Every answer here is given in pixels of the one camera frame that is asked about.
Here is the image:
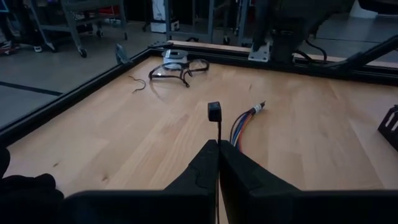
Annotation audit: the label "black slotted cable duct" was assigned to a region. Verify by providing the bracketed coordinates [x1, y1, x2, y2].
[377, 105, 398, 152]

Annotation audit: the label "black zip tie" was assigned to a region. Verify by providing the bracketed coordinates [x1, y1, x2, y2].
[207, 101, 223, 147]

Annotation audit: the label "black grey work glove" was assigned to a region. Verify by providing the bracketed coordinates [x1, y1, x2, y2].
[0, 146, 65, 224]

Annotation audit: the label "white box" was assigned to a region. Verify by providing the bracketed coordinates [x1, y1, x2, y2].
[150, 0, 180, 34]

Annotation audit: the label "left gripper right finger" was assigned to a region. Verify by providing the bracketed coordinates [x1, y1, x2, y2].
[219, 139, 398, 224]

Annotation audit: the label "thin brown wire scrap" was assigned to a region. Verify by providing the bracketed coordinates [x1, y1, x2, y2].
[127, 75, 147, 95]

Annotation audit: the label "grey metal rack frame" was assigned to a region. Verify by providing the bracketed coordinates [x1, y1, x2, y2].
[164, 0, 249, 44]

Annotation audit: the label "multicolour wire bundle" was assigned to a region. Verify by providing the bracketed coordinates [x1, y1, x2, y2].
[229, 100, 267, 151]

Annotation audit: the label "grey metal wheeled cart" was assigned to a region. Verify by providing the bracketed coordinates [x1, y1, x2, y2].
[29, 0, 129, 58]

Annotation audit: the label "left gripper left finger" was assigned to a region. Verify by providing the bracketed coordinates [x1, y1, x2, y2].
[58, 139, 220, 224]

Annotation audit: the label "clear safety glasses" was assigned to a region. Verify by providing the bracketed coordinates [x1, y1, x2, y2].
[148, 58, 210, 89]

